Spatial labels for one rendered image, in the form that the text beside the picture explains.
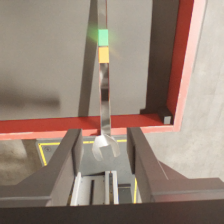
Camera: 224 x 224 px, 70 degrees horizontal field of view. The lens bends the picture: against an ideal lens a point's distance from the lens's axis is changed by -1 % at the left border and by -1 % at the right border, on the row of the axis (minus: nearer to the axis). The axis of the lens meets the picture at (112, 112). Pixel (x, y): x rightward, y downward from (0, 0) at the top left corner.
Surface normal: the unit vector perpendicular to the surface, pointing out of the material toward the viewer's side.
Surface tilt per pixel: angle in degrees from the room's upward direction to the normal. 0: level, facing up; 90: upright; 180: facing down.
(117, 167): 0
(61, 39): 0
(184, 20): 90
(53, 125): 90
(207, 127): 0
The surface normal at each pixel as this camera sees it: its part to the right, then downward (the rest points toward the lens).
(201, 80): 0.04, 0.47
